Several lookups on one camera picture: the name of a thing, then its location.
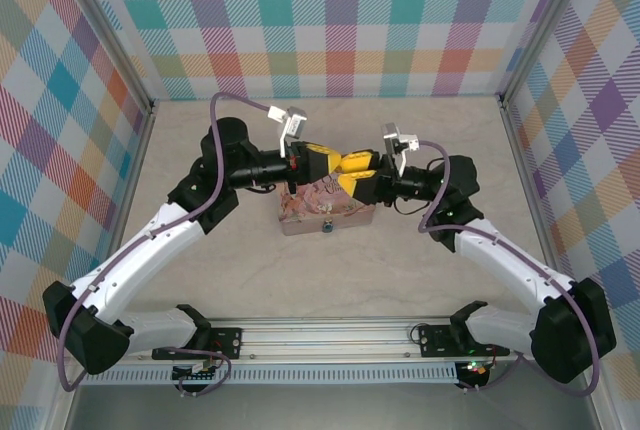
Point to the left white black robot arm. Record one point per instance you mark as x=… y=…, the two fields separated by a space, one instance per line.
x=150 y=235

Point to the green connector board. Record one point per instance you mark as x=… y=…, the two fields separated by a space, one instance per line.
x=197 y=372

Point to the aluminium frame post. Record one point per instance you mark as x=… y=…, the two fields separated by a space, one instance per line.
x=107 y=30
x=545 y=25

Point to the pink illustrated tin box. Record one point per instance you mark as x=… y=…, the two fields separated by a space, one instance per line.
x=310 y=212

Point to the aluminium side rail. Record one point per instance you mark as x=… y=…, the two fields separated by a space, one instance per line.
x=530 y=185
x=131 y=185

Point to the small lit controller board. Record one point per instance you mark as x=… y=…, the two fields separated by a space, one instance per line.
x=474 y=369

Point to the small blue padlock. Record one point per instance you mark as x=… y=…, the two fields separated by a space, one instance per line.
x=328 y=226

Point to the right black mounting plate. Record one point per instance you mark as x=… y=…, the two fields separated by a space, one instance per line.
x=434 y=341

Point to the black mounting plate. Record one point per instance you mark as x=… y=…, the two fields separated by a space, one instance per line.
x=229 y=341
x=434 y=341

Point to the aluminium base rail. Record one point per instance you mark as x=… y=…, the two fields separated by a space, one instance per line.
x=325 y=337

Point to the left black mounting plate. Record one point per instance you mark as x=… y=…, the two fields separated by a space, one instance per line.
x=229 y=341

